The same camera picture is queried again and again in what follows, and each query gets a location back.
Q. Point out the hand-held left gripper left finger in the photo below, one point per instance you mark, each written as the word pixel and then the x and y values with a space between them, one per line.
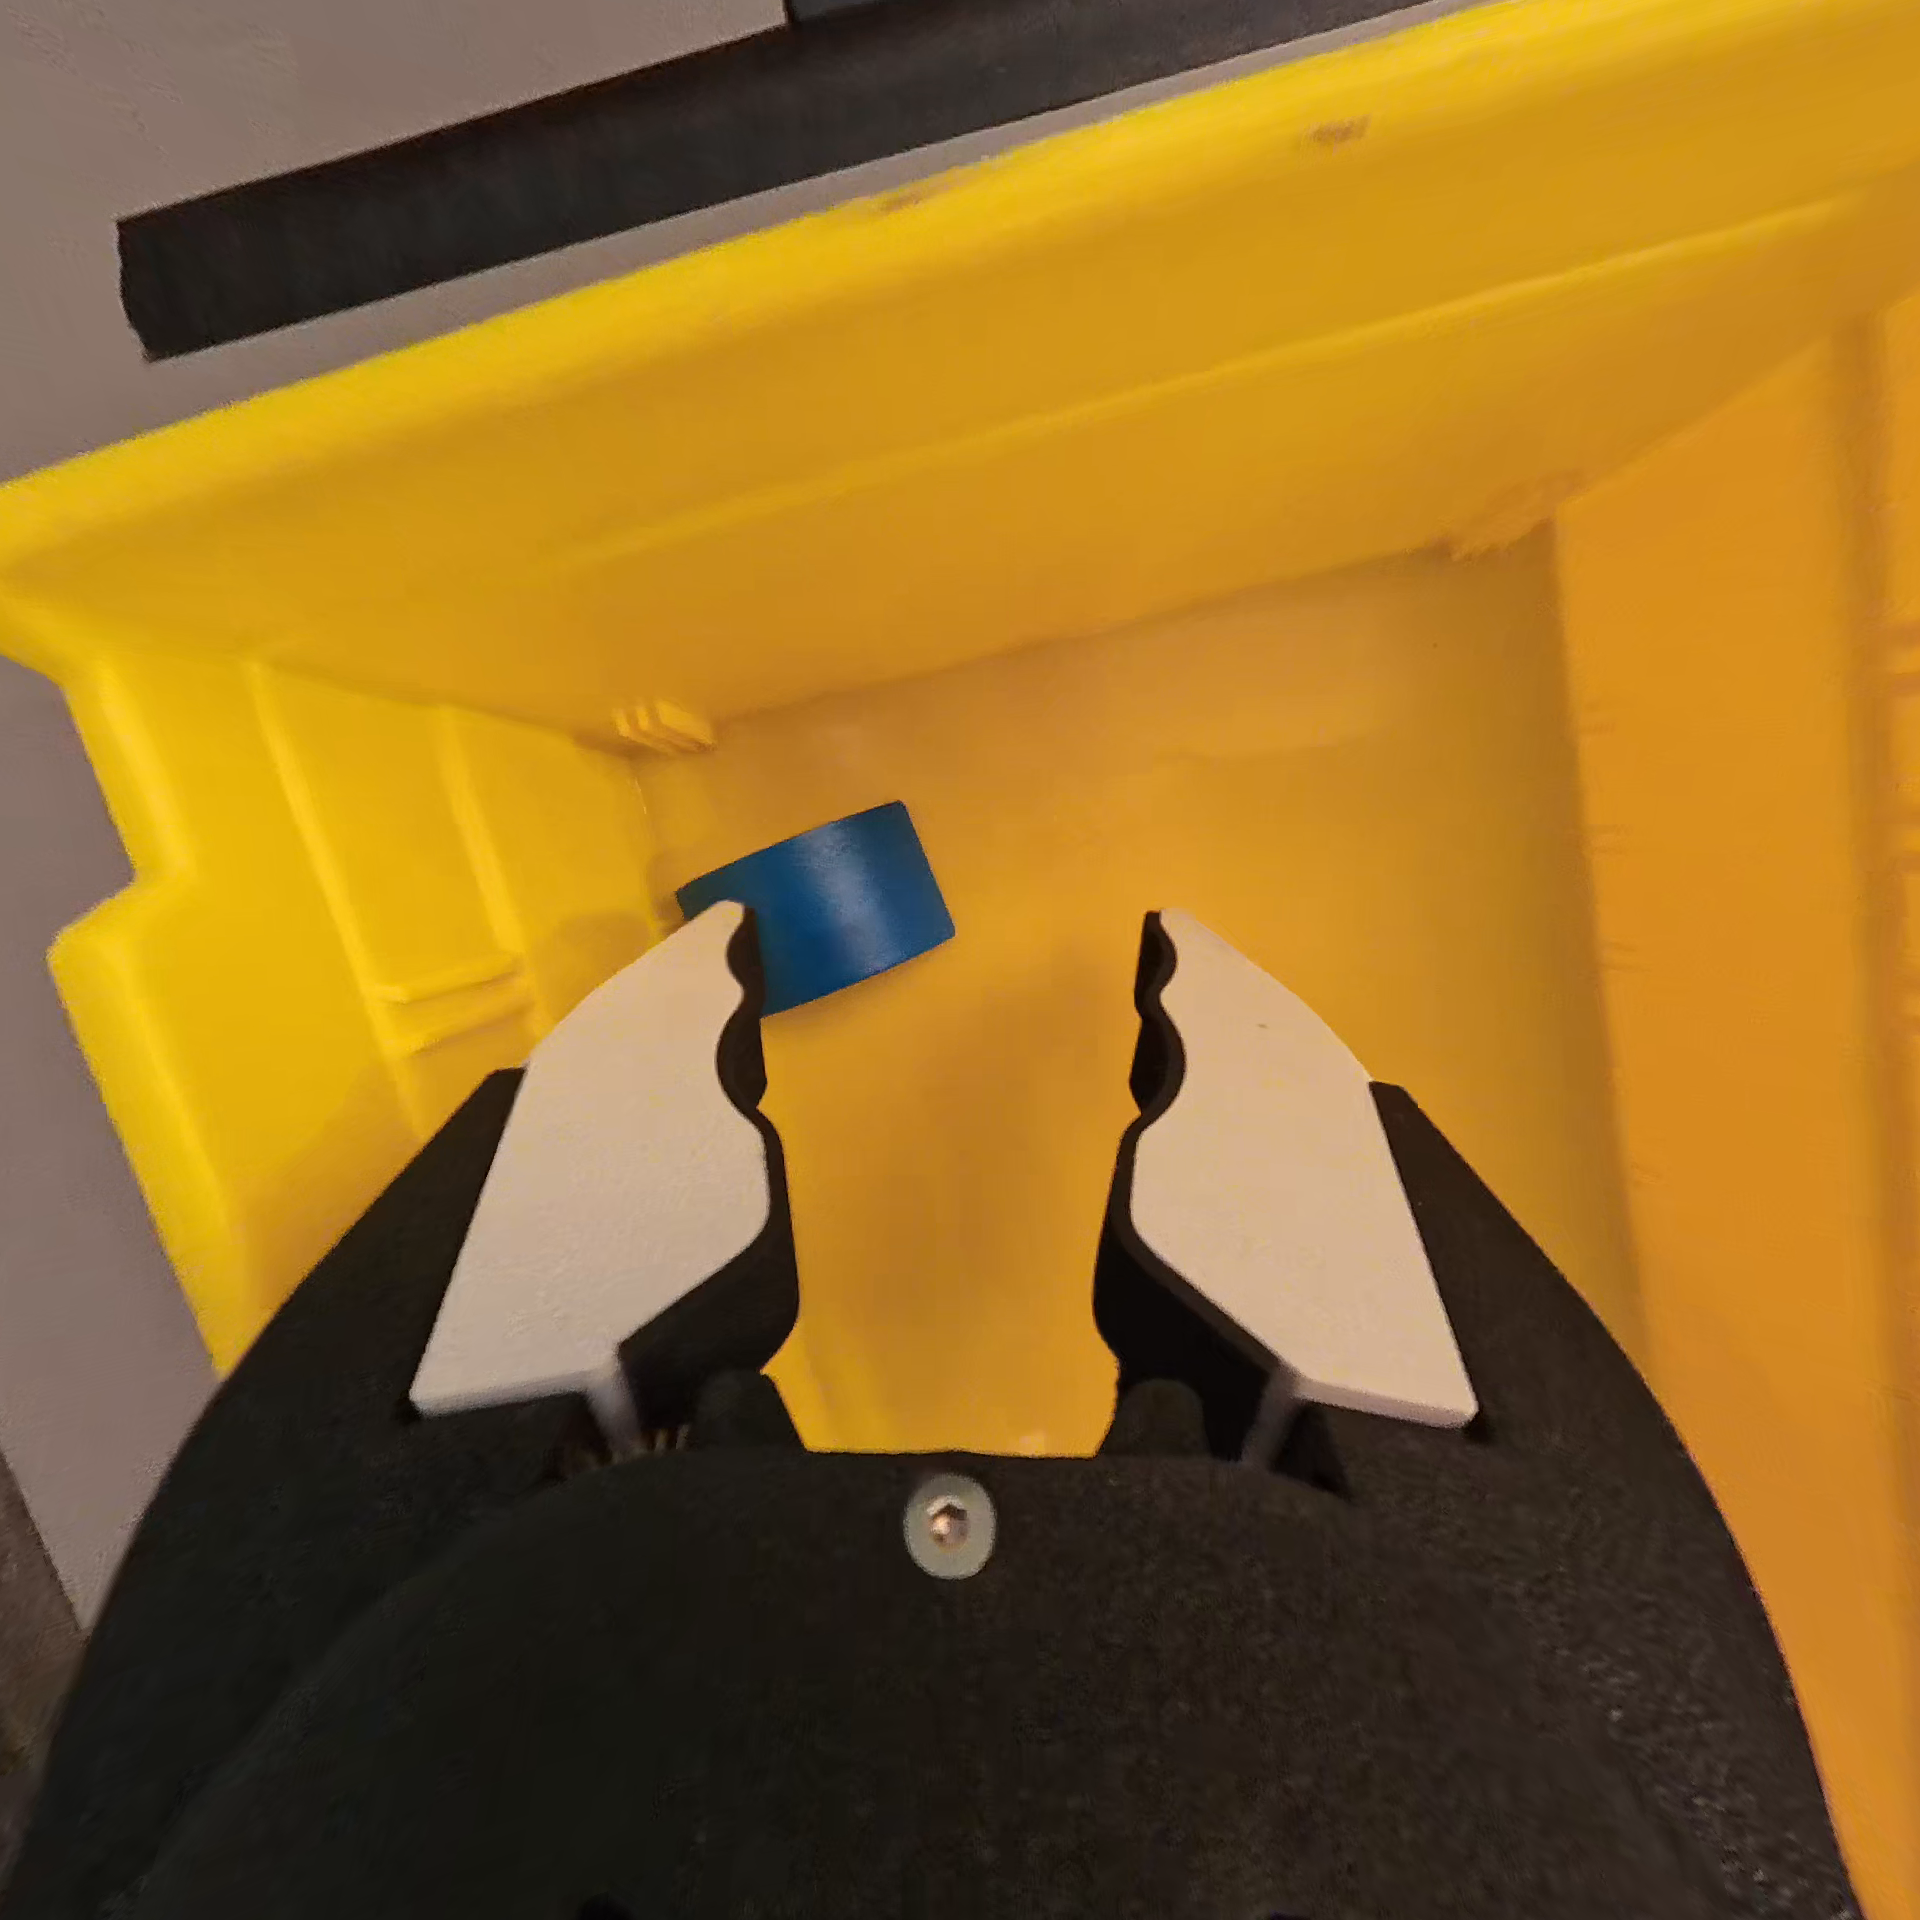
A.
pixel 614 1199

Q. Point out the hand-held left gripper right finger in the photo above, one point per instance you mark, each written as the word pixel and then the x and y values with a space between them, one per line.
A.
pixel 1291 1216

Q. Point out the blue wooden cylinder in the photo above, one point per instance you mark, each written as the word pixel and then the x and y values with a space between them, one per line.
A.
pixel 846 901

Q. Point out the yellow plastic bin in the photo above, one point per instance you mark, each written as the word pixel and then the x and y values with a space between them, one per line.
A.
pixel 1201 378

